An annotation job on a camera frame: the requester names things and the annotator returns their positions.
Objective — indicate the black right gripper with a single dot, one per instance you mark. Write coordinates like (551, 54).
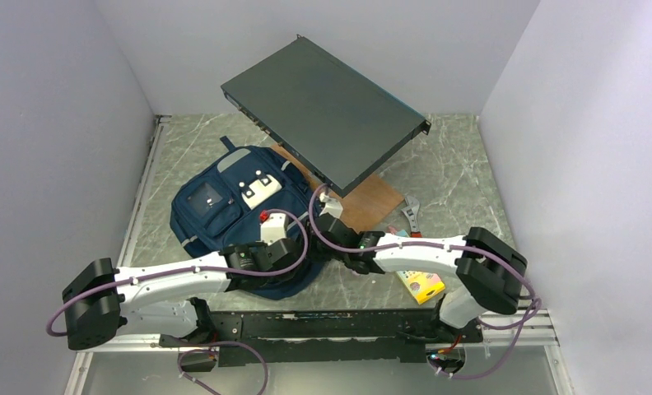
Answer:
(319, 253)

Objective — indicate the navy blue student backpack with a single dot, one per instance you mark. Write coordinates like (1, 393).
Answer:
(221, 206)

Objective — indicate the yellow crayon box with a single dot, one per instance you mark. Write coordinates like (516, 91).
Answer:
(422, 286)

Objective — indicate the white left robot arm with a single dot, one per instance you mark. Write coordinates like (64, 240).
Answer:
(103, 302)

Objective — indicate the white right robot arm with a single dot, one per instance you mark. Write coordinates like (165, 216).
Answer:
(491, 273)

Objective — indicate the brown wooden base board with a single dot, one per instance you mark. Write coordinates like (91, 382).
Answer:
(368, 203)

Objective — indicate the dark grey rack unit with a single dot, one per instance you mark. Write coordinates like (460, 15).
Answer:
(335, 121)

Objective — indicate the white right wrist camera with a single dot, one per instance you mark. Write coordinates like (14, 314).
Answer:
(330, 206)

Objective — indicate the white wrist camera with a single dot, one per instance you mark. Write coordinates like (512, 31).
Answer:
(272, 226)
(330, 206)

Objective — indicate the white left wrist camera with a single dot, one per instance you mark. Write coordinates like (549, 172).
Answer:
(272, 226)

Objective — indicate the red handled adjustable wrench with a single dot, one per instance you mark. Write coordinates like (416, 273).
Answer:
(410, 212)

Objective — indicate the black front rail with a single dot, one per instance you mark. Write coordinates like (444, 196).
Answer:
(404, 335)

